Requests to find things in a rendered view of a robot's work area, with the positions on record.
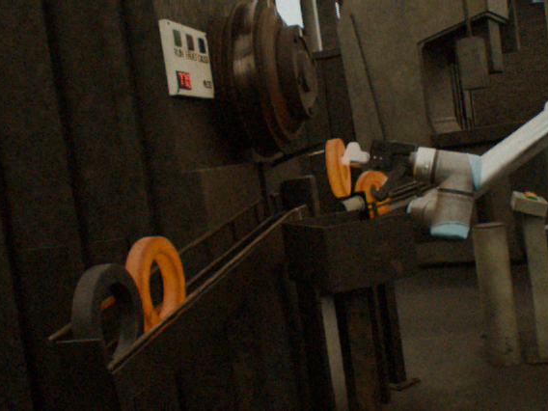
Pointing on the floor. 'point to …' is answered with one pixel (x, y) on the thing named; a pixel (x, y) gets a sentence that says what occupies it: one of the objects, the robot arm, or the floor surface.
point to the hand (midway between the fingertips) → (338, 160)
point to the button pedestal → (540, 284)
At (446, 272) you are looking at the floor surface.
